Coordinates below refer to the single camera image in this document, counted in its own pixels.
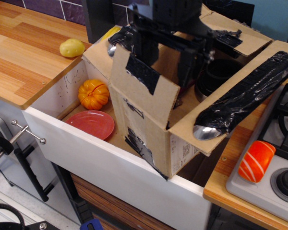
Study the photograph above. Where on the metal spoon on right flap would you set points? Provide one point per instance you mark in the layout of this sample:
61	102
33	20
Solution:
205	133

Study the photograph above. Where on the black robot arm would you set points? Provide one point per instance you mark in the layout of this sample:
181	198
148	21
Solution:
177	25

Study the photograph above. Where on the metal spoon on flap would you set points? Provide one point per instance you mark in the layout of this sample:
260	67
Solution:
205	133
111	50

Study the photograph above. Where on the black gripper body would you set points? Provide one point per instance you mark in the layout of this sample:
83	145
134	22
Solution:
177	25

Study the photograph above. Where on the white sink basin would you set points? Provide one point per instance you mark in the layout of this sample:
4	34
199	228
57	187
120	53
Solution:
122	188

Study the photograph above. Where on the yellow toy potato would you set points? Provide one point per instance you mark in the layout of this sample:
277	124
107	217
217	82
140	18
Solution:
71	48

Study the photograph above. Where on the toy stove top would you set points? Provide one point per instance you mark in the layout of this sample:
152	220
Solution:
271	193

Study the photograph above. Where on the black stand behind box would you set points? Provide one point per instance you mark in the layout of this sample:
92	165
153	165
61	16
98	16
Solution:
101	15

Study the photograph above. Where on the black round container in box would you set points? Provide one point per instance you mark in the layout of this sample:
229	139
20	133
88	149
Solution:
214	75

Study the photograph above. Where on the salmon sushi toy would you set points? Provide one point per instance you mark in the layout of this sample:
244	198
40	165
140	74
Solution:
256	161

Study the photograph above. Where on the yellow toy banana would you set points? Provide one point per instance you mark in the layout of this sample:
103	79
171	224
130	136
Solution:
110	33

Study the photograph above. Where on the orange toy pumpkin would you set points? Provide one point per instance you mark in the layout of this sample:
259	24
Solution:
93	94

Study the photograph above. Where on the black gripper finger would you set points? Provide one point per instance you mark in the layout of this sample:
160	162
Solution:
145	46
191	64

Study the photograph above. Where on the black oven door handle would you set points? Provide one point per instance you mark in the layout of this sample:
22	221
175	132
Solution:
21	156

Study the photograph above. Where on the red plastic plate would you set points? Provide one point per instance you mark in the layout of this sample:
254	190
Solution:
96	123

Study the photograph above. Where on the metal spoon on left flap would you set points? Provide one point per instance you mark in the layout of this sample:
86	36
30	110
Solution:
111	50

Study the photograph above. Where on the cardboard box with taped flaps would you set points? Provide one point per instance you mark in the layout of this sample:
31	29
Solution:
143	97

